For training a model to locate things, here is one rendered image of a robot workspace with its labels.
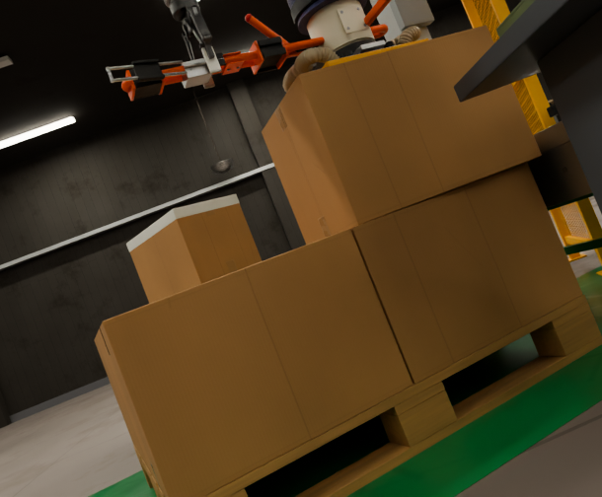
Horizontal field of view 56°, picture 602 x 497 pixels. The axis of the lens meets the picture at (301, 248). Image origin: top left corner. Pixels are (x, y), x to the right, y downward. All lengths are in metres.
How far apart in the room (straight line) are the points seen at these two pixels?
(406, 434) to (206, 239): 1.79
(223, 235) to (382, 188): 1.65
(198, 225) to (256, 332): 1.72
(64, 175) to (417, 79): 9.08
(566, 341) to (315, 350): 0.72
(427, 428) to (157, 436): 0.62
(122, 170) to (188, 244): 7.31
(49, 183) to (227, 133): 3.06
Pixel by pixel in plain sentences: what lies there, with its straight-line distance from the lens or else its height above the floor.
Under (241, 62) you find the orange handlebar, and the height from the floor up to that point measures 1.07.
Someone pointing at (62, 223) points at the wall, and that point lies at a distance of 10.23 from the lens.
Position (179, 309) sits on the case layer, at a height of 0.51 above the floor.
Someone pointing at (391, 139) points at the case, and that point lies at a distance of 1.49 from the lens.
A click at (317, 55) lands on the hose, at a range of 1.59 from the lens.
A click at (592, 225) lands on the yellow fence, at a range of 2.77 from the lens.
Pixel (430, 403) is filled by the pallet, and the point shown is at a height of 0.09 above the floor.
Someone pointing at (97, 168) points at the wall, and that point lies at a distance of 10.22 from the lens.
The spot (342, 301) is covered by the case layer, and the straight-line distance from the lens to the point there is 1.33.
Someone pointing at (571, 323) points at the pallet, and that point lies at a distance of 1.72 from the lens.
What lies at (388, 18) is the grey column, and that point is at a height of 1.59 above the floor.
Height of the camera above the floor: 0.48
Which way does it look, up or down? 3 degrees up
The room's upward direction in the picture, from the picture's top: 22 degrees counter-clockwise
